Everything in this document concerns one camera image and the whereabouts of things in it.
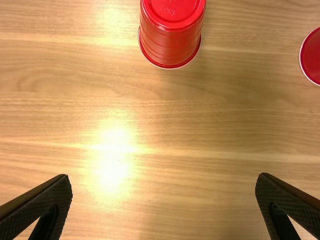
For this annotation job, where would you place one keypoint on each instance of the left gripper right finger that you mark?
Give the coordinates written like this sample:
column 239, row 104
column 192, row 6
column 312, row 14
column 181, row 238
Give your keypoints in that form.
column 292, row 202

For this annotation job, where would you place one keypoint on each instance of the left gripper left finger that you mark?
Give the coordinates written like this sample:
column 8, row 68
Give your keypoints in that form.
column 27, row 212

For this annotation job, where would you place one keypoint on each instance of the red cup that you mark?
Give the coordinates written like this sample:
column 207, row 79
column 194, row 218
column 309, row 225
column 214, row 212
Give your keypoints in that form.
column 312, row 60
column 170, row 35

